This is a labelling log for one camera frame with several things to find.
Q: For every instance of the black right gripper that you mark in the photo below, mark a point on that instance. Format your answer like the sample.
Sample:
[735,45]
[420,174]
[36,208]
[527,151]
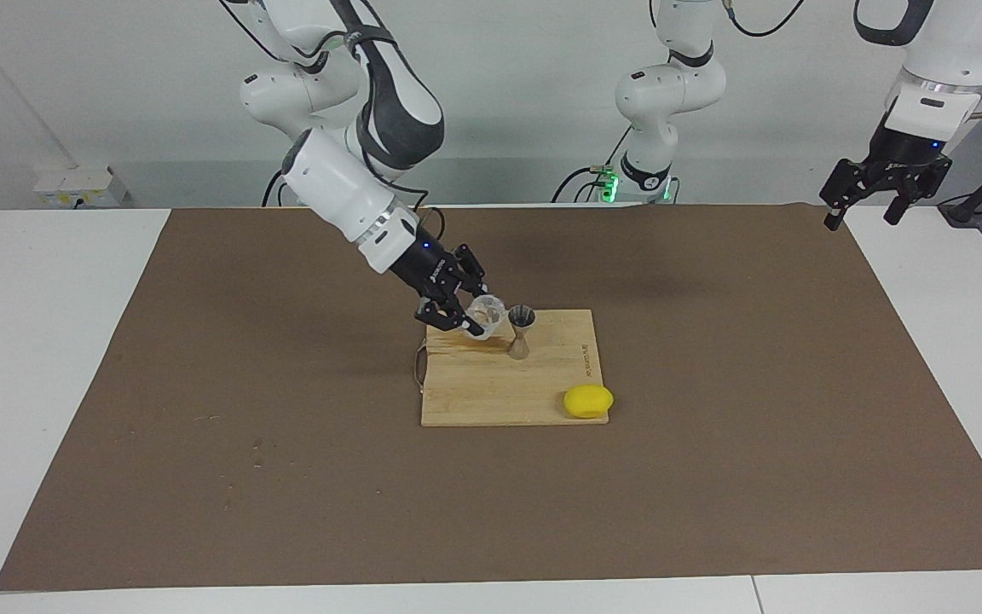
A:
[427,269]

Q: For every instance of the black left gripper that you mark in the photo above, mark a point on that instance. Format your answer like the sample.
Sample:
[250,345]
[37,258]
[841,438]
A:
[913,153]

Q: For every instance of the clear glass cup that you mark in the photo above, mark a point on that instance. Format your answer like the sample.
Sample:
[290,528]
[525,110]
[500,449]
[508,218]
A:
[487,315]

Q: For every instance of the metal double jigger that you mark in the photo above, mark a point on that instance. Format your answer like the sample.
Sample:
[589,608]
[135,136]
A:
[519,345]

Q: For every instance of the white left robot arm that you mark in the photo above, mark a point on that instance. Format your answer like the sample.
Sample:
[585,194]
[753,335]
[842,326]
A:
[670,94]

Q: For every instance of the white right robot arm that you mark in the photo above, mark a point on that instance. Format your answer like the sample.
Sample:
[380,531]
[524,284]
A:
[337,179]

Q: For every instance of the wooden cutting board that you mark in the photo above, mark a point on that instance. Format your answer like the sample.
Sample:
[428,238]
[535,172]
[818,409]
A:
[499,392]

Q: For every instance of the yellow lemon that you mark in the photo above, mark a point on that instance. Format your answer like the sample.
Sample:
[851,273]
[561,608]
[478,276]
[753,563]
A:
[588,401]

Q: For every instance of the brown table mat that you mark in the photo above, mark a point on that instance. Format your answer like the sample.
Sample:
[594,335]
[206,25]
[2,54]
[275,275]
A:
[491,512]

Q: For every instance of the white wall socket box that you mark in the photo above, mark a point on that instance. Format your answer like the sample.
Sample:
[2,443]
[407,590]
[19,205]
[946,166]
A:
[73,183]

